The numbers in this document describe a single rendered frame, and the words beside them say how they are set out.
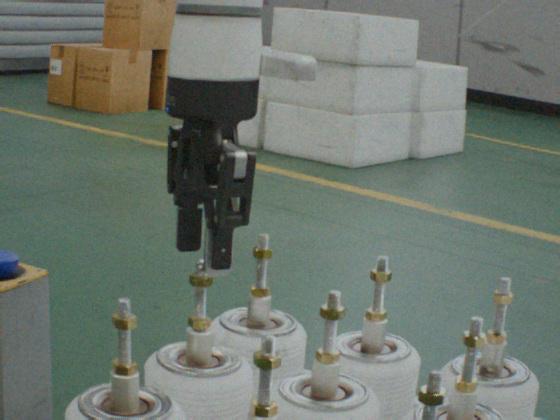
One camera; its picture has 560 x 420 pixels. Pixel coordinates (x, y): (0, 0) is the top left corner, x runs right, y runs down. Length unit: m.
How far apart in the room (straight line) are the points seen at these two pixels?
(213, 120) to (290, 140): 2.57
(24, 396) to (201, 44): 0.35
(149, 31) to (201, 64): 3.57
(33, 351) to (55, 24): 5.57
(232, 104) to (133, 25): 3.58
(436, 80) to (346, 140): 0.57
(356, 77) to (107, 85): 1.47
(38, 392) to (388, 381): 0.32
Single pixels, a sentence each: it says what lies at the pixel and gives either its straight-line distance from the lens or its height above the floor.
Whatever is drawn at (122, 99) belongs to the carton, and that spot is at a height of 0.07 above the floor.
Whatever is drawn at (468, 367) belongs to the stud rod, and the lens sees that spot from 0.69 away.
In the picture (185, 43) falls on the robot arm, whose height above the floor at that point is 0.52.
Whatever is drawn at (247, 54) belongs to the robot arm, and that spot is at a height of 0.52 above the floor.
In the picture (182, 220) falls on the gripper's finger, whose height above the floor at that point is 0.37.
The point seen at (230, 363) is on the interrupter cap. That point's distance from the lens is 0.78.
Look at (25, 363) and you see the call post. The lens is 0.81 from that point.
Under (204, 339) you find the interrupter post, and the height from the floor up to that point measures 0.28.
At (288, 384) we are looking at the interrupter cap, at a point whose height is 0.25.
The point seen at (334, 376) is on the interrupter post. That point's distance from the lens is 0.73.
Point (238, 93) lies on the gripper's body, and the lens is 0.70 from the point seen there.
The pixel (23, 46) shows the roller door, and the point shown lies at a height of 0.19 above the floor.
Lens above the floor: 0.56
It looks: 13 degrees down
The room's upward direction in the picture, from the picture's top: 4 degrees clockwise
